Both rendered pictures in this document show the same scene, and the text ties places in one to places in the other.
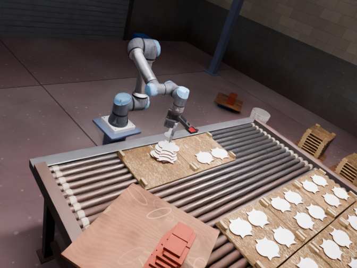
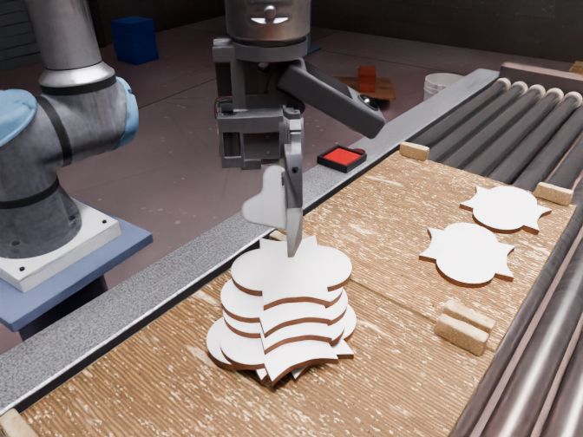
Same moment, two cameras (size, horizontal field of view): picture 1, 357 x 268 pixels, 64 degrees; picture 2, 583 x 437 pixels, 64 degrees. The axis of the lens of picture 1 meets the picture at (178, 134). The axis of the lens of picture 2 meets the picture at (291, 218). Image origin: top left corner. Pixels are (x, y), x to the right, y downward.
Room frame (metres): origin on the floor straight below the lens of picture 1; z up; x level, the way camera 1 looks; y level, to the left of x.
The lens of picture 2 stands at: (1.13, 0.05, 1.37)
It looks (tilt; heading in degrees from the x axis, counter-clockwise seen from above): 34 degrees down; 357
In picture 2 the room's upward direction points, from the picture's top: straight up
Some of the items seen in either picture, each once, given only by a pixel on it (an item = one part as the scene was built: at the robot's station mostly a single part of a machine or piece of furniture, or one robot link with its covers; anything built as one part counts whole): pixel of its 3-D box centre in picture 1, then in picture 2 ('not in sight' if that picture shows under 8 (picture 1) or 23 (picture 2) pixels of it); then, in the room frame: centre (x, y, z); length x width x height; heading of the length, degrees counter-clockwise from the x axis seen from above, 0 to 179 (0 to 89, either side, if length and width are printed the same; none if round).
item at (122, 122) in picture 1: (119, 116); (27, 206); (1.82, 0.47, 0.95); 0.15 x 0.15 x 0.10
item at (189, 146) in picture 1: (202, 151); (431, 225); (1.77, -0.21, 0.93); 0.41 x 0.35 x 0.02; 139
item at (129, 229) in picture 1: (150, 242); not in sight; (0.79, -0.03, 1.03); 0.50 x 0.50 x 0.02; 75
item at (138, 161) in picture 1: (157, 163); (266, 392); (1.46, 0.07, 0.93); 0.41 x 0.35 x 0.02; 138
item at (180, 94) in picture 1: (180, 96); not in sight; (1.59, 0.06, 1.37); 0.09 x 0.08 x 0.11; 44
